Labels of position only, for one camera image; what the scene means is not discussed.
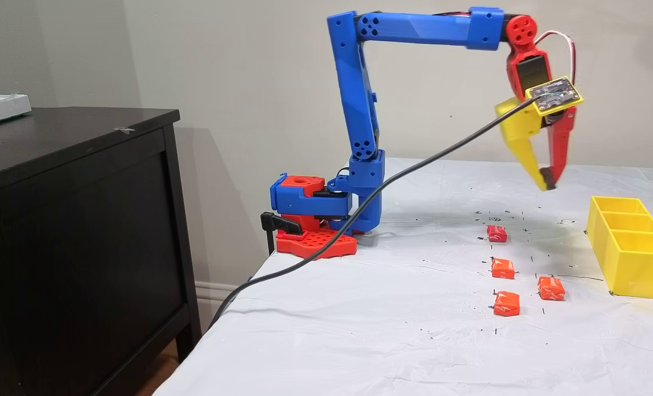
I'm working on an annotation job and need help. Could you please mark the red white black servo wire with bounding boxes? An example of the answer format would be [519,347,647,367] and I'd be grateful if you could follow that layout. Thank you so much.
[535,30,577,83]

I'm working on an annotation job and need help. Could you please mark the camera circuit board yellow mount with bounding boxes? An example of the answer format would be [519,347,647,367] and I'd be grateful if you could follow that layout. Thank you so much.
[524,76,584,117]

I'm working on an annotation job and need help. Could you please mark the black table clamp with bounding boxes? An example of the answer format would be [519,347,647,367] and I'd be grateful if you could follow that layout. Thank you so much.
[260,211,305,256]

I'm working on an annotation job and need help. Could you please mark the white plastic table cover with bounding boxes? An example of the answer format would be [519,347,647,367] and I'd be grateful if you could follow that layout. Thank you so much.
[153,158,653,396]

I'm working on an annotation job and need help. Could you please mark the orange starburst candy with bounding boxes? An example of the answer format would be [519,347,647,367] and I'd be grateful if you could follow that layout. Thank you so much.
[493,291,521,317]
[491,258,516,280]
[537,276,566,301]

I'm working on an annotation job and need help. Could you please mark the black wooden dresser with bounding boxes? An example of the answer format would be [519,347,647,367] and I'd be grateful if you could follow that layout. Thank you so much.
[0,107,202,396]

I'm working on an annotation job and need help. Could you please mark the black USB cable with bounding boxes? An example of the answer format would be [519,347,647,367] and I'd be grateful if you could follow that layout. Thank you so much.
[207,96,536,332]

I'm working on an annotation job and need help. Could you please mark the yellow three-compartment box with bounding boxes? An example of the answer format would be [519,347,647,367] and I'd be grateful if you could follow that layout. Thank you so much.
[586,196,653,300]

